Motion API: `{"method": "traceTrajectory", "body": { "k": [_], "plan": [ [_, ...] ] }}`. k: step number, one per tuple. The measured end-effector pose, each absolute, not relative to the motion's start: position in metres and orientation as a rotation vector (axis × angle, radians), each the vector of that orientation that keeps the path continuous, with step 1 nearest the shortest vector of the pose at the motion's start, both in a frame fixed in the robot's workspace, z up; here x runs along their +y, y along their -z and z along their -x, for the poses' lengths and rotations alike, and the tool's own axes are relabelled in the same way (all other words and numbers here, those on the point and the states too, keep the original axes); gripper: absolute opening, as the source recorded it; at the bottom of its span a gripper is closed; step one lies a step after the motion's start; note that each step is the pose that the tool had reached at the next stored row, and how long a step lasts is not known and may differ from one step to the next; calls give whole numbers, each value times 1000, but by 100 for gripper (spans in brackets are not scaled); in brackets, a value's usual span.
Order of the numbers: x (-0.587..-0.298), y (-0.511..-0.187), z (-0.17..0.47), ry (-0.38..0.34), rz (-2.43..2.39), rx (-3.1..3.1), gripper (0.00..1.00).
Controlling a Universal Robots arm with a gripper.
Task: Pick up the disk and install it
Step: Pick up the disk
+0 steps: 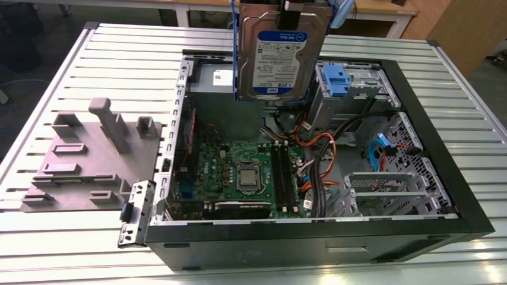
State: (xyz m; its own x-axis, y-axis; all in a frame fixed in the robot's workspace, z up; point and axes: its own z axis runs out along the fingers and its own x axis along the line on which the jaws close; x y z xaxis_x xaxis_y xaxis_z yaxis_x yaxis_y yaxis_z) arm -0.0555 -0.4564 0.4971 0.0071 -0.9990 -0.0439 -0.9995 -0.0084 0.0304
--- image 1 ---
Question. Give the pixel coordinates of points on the grey parts rack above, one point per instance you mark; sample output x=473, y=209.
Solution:
x=100, y=166

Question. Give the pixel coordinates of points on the metal drive cage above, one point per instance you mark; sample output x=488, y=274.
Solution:
x=337, y=110

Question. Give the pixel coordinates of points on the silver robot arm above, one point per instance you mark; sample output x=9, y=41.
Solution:
x=341, y=15

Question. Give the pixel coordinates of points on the hard disk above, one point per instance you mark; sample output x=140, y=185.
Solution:
x=277, y=59

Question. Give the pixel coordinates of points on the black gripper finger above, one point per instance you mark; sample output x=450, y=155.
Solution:
x=289, y=19

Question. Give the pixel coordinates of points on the black graphics card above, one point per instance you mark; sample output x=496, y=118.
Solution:
x=242, y=209

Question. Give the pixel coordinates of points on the blue plastic drive latch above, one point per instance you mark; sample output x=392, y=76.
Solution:
x=334, y=80

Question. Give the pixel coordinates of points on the black RAM slot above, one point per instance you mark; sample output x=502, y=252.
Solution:
x=278, y=175

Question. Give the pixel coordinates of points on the CPU socket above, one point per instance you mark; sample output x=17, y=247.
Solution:
x=253, y=192

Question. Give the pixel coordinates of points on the green motherboard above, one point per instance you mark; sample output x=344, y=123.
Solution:
x=254, y=151

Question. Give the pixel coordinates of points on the grey power supply unit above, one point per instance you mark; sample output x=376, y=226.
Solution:
x=222, y=118

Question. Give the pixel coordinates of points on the brown wooden cabinet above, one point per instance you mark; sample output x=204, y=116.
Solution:
x=468, y=29

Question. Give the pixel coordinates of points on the wooden desk with white frame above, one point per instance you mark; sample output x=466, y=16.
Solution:
x=389, y=12

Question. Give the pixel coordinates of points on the black chair base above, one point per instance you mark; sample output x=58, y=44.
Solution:
x=500, y=56

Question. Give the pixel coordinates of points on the black PC case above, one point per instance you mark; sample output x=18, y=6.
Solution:
x=277, y=237

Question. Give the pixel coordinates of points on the silver CPU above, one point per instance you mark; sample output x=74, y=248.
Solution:
x=252, y=179

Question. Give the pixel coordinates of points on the metal disk bay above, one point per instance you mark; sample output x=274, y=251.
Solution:
x=381, y=194

